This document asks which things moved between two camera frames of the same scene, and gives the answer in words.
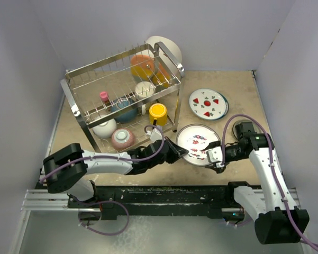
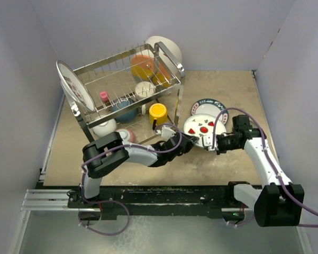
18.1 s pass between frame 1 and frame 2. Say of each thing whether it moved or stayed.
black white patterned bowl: stayed
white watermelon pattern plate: moved
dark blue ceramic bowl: stayed
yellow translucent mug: stayed
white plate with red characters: moved
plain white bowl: stayed
